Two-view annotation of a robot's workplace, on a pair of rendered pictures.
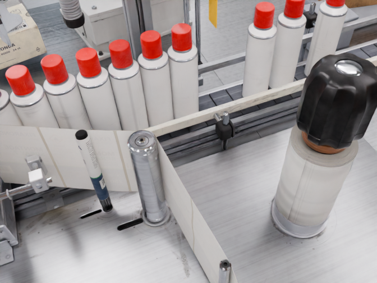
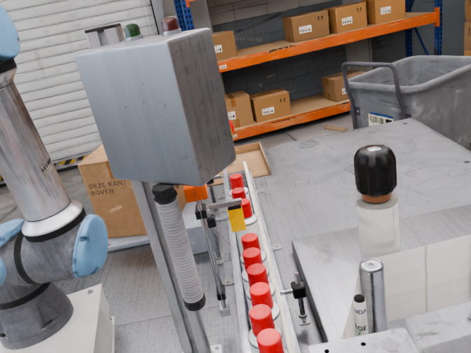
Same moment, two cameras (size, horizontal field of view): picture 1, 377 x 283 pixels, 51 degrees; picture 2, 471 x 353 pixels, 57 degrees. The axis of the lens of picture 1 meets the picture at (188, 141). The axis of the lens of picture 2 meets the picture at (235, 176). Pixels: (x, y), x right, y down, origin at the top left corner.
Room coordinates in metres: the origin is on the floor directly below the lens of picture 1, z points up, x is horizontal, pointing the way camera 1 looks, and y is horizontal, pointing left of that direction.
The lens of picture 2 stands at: (0.31, 0.66, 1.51)
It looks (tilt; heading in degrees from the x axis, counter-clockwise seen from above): 23 degrees down; 290
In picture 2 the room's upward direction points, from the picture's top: 11 degrees counter-clockwise
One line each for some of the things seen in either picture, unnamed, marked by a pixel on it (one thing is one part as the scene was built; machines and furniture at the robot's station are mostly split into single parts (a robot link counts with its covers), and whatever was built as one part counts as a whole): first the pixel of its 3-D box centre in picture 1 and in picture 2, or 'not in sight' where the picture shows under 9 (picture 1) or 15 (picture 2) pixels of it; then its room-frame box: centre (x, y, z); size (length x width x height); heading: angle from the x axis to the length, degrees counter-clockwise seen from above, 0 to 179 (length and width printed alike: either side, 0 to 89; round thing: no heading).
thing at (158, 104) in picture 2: not in sight; (160, 108); (0.61, 0.12, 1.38); 0.17 x 0.10 x 0.19; 165
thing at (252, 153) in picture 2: not in sight; (235, 162); (0.90, -0.94, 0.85); 0.30 x 0.26 x 0.04; 110
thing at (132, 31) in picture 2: not in sight; (132, 31); (0.63, 0.09, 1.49); 0.03 x 0.03 x 0.02
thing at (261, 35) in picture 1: (259, 55); (250, 240); (0.61, -0.14, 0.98); 0.05 x 0.05 x 0.20
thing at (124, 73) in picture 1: (128, 94); (265, 316); (0.52, 0.10, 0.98); 0.05 x 0.05 x 0.20
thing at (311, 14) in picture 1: (312, 40); (221, 232); (0.74, -0.29, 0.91); 0.07 x 0.03 x 0.16; 20
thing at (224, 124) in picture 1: (225, 134); (299, 294); (0.49, -0.07, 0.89); 0.03 x 0.03 x 0.12; 20
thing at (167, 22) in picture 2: not in sight; (169, 24); (0.57, 0.11, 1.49); 0.03 x 0.03 x 0.02
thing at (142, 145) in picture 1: (149, 181); (374, 309); (0.34, 0.06, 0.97); 0.05 x 0.05 x 0.19
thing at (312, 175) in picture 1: (318, 156); (377, 213); (0.32, -0.17, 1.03); 0.09 x 0.09 x 0.30
